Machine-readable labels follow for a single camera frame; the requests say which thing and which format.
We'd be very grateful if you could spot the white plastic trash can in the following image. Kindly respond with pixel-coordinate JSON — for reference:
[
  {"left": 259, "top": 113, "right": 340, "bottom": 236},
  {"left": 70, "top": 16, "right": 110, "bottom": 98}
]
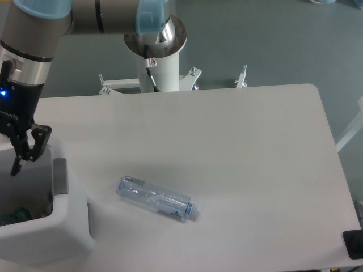
[{"left": 1, "top": 137, "right": 95, "bottom": 265}]

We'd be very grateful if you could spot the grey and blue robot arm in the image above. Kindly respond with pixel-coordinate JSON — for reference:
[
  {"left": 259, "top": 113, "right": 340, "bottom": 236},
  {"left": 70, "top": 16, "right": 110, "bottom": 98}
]
[{"left": 1, "top": 1, "right": 187, "bottom": 176}]

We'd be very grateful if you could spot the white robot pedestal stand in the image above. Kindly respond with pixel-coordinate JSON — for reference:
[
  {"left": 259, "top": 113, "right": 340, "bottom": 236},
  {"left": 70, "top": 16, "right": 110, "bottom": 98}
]
[{"left": 98, "top": 48, "right": 248, "bottom": 96}]

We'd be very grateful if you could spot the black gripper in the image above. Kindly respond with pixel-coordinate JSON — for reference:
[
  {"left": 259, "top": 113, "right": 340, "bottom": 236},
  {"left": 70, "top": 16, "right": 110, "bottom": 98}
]
[{"left": 1, "top": 78, "right": 52, "bottom": 176}]

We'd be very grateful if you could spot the black device at table corner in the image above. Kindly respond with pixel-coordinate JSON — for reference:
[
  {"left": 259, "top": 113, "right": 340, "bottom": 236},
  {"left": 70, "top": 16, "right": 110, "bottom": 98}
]
[{"left": 343, "top": 229, "right": 362, "bottom": 260}]

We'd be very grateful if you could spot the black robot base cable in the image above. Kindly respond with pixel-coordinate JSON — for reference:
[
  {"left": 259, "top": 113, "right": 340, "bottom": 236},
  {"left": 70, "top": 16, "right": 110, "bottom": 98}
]
[{"left": 143, "top": 44, "right": 161, "bottom": 93}]

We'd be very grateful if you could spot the crushed clear plastic bottle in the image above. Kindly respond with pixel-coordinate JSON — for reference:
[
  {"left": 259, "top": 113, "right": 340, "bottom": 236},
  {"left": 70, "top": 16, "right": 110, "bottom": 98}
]
[{"left": 116, "top": 176, "right": 198, "bottom": 220}]

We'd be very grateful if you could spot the white frame at right edge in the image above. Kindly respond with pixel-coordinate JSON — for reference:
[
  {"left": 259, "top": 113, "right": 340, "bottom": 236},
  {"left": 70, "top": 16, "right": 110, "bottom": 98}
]
[{"left": 335, "top": 97, "right": 362, "bottom": 152}]

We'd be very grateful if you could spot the green bottle inside trash can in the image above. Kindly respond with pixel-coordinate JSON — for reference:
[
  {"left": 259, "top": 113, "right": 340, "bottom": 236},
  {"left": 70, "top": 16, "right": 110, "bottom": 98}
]
[{"left": 1, "top": 207, "right": 32, "bottom": 226}]

